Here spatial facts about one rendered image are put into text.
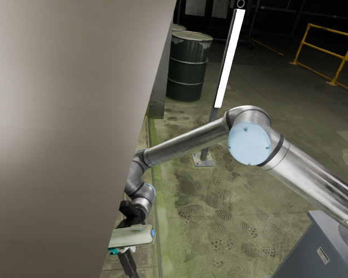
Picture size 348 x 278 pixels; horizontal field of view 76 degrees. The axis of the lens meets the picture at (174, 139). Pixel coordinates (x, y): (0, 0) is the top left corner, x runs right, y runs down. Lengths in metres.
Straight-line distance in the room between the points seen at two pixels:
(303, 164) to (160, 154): 0.55
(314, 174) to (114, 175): 0.55
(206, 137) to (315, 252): 0.71
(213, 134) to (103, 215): 0.52
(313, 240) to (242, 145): 0.70
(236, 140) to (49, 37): 0.51
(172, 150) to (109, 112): 0.65
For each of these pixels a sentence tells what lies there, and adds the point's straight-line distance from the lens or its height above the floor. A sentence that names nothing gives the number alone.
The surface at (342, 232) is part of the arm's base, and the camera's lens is 1.19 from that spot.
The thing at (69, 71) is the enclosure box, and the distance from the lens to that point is 0.29.
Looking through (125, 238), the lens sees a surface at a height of 0.76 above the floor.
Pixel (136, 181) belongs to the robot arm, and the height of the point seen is 0.69.
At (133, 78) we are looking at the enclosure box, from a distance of 0.29.
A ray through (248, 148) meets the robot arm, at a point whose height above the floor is 1.05.
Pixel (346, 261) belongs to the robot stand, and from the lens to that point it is 1.13.
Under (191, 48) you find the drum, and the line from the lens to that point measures 3.07.
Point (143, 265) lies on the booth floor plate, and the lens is 1.51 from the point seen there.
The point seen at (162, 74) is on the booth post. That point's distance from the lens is 2.59.
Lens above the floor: 1.40
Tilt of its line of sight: 34 degrees down
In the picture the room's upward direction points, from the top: 8 degrees clockwise
